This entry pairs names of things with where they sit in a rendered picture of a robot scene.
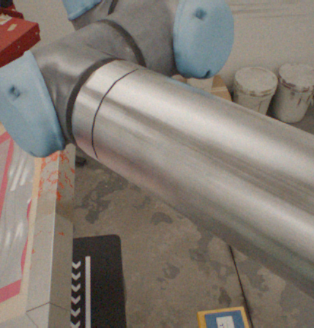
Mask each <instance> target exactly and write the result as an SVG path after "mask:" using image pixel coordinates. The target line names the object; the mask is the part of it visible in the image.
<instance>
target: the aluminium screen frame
mask: <svg viewBox="0 0 314 328"><path fill-rule="evenodd" d="M0 122H1V121H0ZM74 178H75V146H73V145H72V144H71V143H70V144H68V145H67V146H66V149H64V150H63V151H57V152H55V153H53V154H52V155H50V156H48V157H45V158H42V163H41V170H40V182H39V188H38V195H37V213H36V219H35V226H34V237H33V243H32V249H31V261H30V274H29V285H28V292H27V298H26V310H25V311H26V312H25V313H23V314H20V315H19V316H16V317H14V318H11V319H10V320H7V321H3V322H1V323H0V328H70V309H71V288H72V245H73V225H72V223H73V201H74Z"/></svg>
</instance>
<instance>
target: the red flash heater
mask: <svg viewBox="0 0 314 328"><path fill-rule="evenodd" d="M39 41H41V38H40V27H39V24H38V23H37V22H33V21H27V20H24V17H23V13H22V12H16V11H12V10H7V9H4V8H0V68H1V67H4V66H6V65H8V64H9V63H11V62H13V61H15V60H16V59H19V57H20V56H22V55H23V54H24V53H25V52H26V51H28V50H30V49H31V47H33V46H34V45H35V44H37V43H38V42H39Z"/></svg>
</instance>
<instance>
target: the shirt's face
mask: <svg viewBox="0 0 314 328"><path fill-rule="evenodd" d="M87 256H91V314H92V328H124V312H123V301H122V279H121V268H120V256H119V238H118V237H117V235H109V236H96V237H89V238H82V239H74V240H73V245H72V258H80V257H87Z"/></svg>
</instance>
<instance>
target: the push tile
mask: <svg viewBox="0 0 314 328"><path fill-rule="evenodd" d="M204 320H205V322H206V328H245V325H244V321H243V318H242V314H241V310H229V311H223V312H216V313H206V314H204Z"/></svg>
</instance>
